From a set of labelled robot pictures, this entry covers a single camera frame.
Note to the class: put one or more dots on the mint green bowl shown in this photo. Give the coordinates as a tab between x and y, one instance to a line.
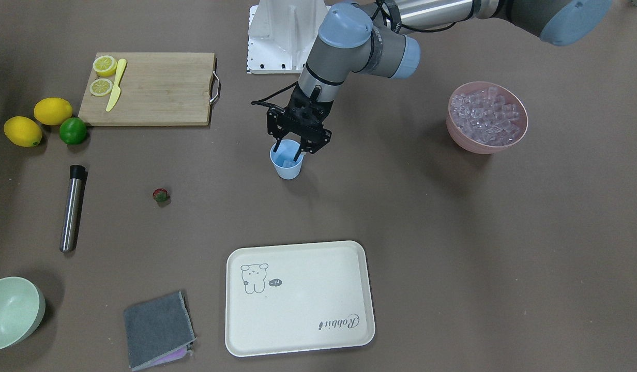
22	307

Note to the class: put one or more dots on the pink bowl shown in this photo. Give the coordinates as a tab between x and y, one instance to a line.
472	146

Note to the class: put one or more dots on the yellow plastic knife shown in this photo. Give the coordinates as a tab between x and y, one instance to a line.
116	89

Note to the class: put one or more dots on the red strawberry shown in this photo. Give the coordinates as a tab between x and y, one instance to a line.
160	195

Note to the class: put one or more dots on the lemon half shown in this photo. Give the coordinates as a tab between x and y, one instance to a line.
101	87
105	66

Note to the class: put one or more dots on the green lime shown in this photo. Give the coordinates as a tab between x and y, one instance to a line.
73	131

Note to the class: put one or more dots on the yellow lemon upper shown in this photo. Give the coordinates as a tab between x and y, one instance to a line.
53	111

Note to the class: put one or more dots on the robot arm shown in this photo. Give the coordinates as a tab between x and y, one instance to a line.
375	39

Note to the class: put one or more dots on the grey folded cloth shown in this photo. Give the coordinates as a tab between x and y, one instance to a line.
158	331

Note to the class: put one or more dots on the bamboo cutting board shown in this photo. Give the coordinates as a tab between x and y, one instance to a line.
158	89

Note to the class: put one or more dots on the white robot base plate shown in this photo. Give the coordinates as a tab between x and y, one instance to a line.
281	35

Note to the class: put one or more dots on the clear ice cubes pile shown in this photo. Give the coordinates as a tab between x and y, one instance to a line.
487	115

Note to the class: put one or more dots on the cream rabbit serving tray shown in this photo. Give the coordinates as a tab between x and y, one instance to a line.
297	297

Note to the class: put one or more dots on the steel muddler black tip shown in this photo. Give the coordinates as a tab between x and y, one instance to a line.
77	176

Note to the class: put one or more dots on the yellow lemon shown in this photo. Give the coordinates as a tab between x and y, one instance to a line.
23	131
53	111

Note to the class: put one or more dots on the yellow lemon lower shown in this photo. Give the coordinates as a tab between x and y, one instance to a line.
23	131

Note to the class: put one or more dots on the lemon half lower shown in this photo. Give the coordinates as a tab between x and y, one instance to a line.
101	87

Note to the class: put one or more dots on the lemon half upper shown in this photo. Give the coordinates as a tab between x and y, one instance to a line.
105	66

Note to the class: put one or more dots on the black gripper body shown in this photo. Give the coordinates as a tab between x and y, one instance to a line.
322	137

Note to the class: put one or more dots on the light blue cup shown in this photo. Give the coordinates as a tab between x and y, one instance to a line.
287	173

